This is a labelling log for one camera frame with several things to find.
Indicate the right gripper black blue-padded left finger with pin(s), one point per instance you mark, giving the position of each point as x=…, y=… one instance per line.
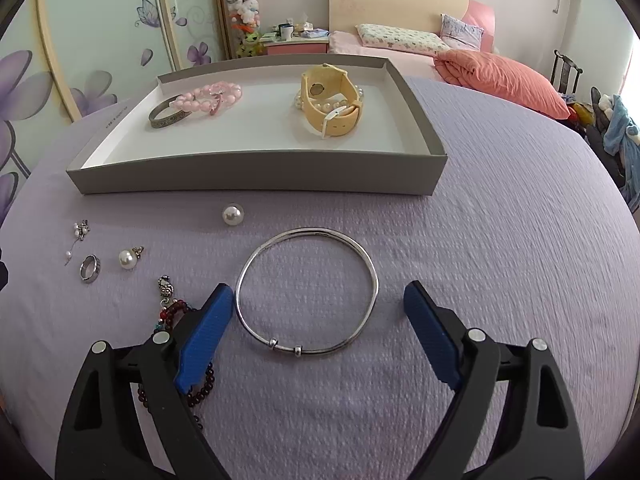
x=101, y=437

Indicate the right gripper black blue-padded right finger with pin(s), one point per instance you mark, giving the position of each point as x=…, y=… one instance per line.
x=538, y=434

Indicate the pearl stud earring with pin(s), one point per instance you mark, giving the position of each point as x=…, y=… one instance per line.
x=128, y=258

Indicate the small silver flower earring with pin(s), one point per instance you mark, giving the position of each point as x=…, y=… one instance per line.
x=80, y=231

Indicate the white pearl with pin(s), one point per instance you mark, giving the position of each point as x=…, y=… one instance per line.
x=232, y=215

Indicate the yellow wrist watch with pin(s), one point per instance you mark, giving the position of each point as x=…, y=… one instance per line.
x=331, y=103

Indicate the lilac tablecloth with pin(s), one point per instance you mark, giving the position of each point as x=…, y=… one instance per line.
x=525, y=236

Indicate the blue plush clothing pile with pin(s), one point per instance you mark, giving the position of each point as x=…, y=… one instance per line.
x=614, y=137

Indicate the grey cardboard tray box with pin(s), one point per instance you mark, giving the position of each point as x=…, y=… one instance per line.
x=264, y=142

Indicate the dark wooden chair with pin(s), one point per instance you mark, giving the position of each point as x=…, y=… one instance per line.
x=565, y=74

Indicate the folded coral duvet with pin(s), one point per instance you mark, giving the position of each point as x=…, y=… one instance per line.
x=503, y=78

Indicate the sliding floral wardrobe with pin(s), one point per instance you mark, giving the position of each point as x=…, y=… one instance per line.
x=63, y=60

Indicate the lilac patterned pillow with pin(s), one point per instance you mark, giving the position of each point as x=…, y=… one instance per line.
x=460, y=35

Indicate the green plush toy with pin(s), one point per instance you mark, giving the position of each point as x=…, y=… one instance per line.
x=250, y=46

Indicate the floral white pillow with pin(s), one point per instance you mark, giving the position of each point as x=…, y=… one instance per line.
x=401, y=39

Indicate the pink white nightstand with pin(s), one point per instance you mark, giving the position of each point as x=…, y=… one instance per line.
x=274, y=45

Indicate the white mug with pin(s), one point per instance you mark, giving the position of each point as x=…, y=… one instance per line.
x=286, y=31

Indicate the bed with pink sheet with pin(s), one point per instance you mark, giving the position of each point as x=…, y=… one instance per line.
x=425, y=15

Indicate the clear tube of plush toys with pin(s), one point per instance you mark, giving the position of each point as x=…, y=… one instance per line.
x=243, y=17

